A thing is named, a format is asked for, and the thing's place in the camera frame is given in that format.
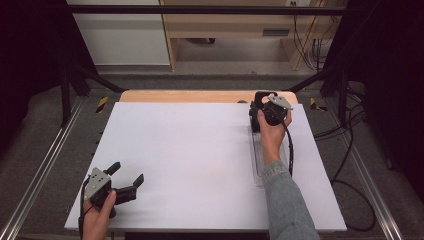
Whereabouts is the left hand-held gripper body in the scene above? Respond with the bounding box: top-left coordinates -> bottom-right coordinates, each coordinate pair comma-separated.
83,167 -> 138,219

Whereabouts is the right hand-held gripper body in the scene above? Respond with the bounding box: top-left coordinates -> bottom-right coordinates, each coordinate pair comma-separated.
261,93 -> 294,127

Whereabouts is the clear plastic storage tray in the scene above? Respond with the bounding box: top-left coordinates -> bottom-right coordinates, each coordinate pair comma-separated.
248,128 -> 292,188

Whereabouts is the person's right hand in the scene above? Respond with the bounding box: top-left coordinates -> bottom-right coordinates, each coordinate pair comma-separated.
257,109 -> 293,165

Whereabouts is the person's left hand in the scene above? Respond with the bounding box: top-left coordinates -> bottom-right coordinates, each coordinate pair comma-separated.
82,190 -> 118,234

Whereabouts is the yellow black hazard tape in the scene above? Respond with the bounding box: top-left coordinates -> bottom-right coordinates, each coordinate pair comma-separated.
95,96 -> 110,114
309,97 -> 328,112

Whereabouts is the green label plate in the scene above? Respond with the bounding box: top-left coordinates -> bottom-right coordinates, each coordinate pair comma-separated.
262,28 -> 291,37

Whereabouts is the light wooden desk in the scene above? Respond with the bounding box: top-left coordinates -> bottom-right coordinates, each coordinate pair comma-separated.
159,0 -> 348,72

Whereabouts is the black curtain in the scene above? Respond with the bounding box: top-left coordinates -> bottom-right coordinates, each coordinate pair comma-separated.
0,0 -> 98,153
322,0 -> 424,203

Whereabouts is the white cabinet panel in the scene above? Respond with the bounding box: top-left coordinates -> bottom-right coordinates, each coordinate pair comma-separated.
65,0 -> 172,67

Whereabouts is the right hand-held gripper cable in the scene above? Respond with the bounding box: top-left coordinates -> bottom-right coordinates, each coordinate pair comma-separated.
271,106 -> 295,178

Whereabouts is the hand-held gripper cable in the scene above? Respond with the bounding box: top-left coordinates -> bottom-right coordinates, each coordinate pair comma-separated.
77,176 -> 92,240
271,106 -> 295,178

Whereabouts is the left hand-held gripper cable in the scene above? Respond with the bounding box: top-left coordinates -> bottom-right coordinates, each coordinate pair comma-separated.
77,176 -> 92,240

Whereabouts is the black cable at outlet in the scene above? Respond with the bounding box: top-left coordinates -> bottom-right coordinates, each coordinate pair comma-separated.
292,14 -> 318,71

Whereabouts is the aluminium floor rail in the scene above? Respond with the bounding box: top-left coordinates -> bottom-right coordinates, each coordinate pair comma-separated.
346,141 -> 405,240
0,96 -> 85,240

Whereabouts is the black frame strut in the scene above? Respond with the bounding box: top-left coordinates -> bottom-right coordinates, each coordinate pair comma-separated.
286,64 -> 350,118
60,62 -> 125,127

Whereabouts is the black cable bundle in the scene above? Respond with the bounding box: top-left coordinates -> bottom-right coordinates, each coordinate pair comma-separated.
310,36 -> 335,72

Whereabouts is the black floor cable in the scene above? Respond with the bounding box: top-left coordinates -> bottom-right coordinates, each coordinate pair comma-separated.
313,83 -> 378,233

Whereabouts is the black metal frame bar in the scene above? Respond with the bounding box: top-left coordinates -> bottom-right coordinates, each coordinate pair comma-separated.
65,4 -> 348,16

